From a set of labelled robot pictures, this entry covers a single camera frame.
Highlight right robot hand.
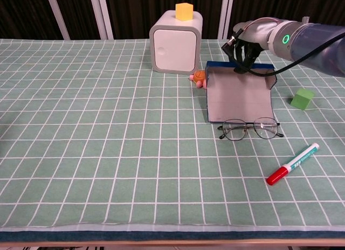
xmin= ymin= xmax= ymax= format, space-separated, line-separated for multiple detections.
xmin=232 ymin=17 xmax=280 ymax=73

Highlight blue glasses case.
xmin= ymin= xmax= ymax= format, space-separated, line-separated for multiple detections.
xmin=204 ymin=60 xmax=278 ymax=124

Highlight black rimmed eyeglasses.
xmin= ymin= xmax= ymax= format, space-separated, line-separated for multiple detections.
xmin=217 ymin=117 xmax=284 ymax=142

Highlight orange pink turtle toy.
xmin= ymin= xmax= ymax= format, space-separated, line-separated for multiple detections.
xmin=189 ymin=70 xmax=208 ymax=89

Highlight yellow hexagonal block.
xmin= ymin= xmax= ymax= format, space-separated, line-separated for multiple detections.
xmin=175 ymin=3 xmax=194 ymax=20

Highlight green foam cube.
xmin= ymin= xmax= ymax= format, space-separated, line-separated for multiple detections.
xmin=290 ymin=87 xmax=316 ymax=110

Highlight white cube cabinet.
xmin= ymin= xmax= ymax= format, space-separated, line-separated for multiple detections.
xmin=149 ymin=10 xmax=203 ymax=75

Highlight red capped green marker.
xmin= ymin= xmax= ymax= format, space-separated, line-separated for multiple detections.
xmin=266 ymin=142 xmax=320 ymax=186

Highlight green checked tablecloth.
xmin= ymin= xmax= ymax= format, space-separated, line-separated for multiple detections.
xmin=0 ymin=38 xmax=345 ymax=232

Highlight blue felt underlay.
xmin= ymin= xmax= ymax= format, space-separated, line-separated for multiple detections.
xmin=0 ymin=230 xmax=345 ymax=242

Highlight black pleated curtain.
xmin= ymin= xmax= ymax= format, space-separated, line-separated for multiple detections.
xmin=0 ymin=0 xmax=345 ymax=40

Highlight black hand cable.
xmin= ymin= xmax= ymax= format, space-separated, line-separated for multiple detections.
xmin=220 ymin=31 xmax=345 ymax=78

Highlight silver slotted metal rail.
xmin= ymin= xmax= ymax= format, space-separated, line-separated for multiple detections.
xmin=45 ymin=0 xmax=71 ymax=40

